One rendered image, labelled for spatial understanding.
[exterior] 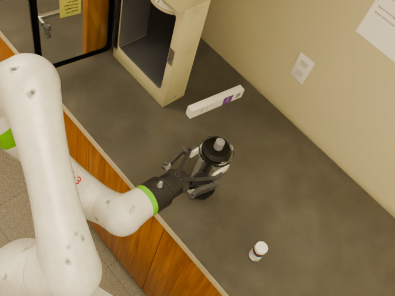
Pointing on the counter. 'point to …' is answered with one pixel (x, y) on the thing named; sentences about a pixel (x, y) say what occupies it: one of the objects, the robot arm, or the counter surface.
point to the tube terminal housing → (168, 81)
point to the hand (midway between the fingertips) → (211, 159)
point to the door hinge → (116, 23)
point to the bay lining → (144, 22)
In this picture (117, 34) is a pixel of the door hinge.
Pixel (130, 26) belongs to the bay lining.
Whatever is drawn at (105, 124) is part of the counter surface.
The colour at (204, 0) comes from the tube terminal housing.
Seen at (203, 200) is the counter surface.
